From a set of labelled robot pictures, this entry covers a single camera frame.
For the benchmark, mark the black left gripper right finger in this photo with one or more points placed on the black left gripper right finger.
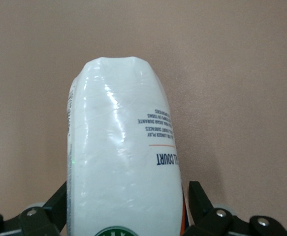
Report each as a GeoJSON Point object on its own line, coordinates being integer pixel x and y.
{"type": "Point", "coordinates": [219, 223]}

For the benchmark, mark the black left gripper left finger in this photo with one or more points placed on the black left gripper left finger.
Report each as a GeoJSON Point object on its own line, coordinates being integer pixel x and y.
{"type": "Point", "coordinates": [35, 223]}

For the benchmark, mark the white tennis ball can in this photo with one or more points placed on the white tennis ball can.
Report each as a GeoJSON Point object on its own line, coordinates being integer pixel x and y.
{"type": "Point", "coordinates": [121, 147]}

